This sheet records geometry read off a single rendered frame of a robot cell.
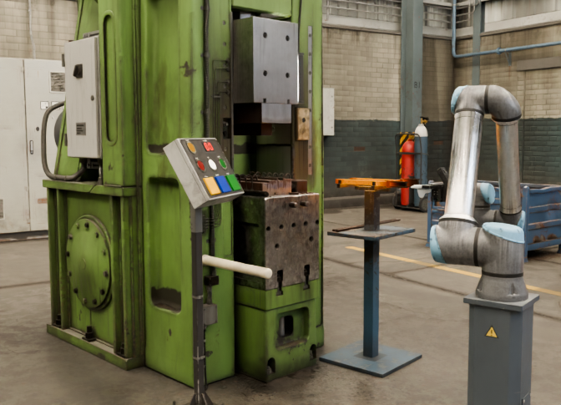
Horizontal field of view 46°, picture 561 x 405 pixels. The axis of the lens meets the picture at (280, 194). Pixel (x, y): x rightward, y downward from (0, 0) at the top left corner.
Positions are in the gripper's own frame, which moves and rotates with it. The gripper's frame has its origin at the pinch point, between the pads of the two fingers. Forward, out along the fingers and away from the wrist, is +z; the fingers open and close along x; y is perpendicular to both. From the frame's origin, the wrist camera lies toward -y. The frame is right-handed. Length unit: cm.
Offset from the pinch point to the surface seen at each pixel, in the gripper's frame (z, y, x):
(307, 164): 68, -8, -2
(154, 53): 110, -65, -72
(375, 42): 477, -179, 668
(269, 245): 51, 28, -51
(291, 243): 50, 29, -35
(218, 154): 50, -16, -84
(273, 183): 56, -1, -42
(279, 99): 56, -41, -37
